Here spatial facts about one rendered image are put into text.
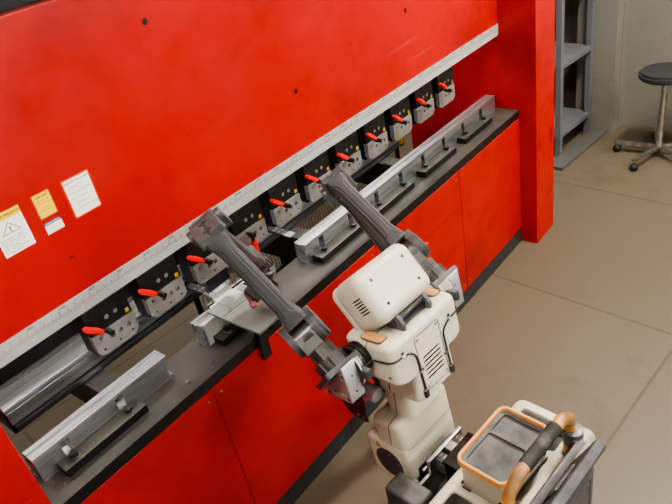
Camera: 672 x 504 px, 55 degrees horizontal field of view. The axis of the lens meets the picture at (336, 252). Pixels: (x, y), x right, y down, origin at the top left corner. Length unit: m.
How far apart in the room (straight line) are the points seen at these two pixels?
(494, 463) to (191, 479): 1.08
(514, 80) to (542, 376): 1.61
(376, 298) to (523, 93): 2.38
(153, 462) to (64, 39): 1.28
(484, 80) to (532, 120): 0.35
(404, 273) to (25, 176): 1.00
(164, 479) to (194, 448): 0.14
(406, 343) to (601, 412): 1.65
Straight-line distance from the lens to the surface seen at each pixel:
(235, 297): 2.33
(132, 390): 2.21
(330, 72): 2.55
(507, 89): 3.82
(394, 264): 1.65
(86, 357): 2.40
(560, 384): 3.25
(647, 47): 5.55
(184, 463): 2.32
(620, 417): 3.14
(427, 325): 1.68
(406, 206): 2.92
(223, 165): 2.19
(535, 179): 3.98
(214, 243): 1.60
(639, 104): 5.71
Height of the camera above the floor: 2.29
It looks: 32 degrees down
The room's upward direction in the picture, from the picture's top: 12 degrees counter-clockwise
